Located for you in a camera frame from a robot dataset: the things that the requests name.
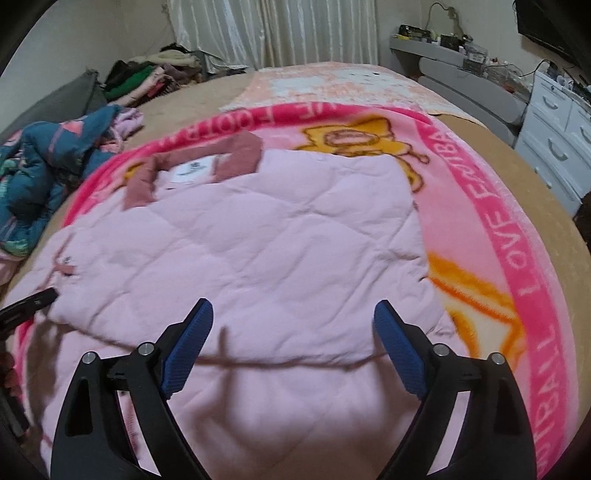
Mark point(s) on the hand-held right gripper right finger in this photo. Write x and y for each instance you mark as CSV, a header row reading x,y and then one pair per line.
x,y
400,353

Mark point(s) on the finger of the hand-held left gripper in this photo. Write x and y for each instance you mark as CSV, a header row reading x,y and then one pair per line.
x,y
33,302

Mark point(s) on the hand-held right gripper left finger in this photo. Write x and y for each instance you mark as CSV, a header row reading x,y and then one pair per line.
x,y
188,353

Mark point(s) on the pink quilted jacket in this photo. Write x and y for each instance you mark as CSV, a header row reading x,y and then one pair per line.
x,y
254,240

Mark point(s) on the pile of clothes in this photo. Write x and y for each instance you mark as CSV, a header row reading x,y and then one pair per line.
x,y
152,74

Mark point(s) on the blue floral duvet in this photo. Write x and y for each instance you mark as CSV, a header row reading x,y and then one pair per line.
x,y
41,175

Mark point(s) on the pink printed blanket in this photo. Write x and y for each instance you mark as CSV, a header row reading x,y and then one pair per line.
x,y
466,194

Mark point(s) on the grey pillow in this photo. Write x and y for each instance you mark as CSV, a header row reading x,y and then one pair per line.
x,y
55,101

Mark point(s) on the bed with tan sheet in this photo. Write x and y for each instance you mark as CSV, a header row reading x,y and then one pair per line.
x,y
531,166

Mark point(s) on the grey padded bed board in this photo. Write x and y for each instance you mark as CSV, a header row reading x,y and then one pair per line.
x,y
480,99

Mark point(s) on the white drawer cabinet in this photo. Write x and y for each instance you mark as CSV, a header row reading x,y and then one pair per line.
x,y
554,134

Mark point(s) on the peach patterned blanket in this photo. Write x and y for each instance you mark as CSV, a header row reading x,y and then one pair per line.
x,y
323,83

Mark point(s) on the clutter of small shelf things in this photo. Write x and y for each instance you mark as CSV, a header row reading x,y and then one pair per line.
x,y
466,48

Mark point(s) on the white curtain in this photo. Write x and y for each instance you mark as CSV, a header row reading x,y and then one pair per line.
x,y
277,32

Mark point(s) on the gooseneck desk lamp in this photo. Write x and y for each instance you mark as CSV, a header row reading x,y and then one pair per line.
x,y
445,14

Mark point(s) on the black television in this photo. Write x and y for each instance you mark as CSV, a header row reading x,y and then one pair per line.
x,y
558,25

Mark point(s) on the grey wall shelf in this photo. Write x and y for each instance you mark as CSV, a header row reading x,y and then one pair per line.
x,y
411,46

